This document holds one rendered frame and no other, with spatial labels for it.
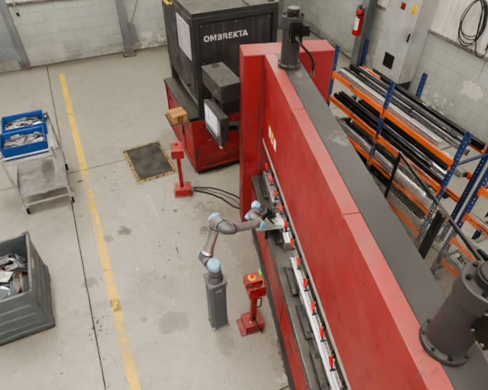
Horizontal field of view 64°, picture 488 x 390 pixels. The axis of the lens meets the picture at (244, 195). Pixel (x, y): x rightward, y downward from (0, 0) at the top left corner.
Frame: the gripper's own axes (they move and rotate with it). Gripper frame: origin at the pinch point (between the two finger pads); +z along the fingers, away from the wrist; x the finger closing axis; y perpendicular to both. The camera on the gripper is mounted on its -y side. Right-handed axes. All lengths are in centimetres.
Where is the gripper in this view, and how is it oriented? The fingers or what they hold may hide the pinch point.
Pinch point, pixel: (275, 221)
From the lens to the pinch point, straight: 379.8
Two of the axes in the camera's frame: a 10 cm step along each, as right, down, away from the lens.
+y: 7.6, -5.5, -3.5
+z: 6.3, 4.8, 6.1
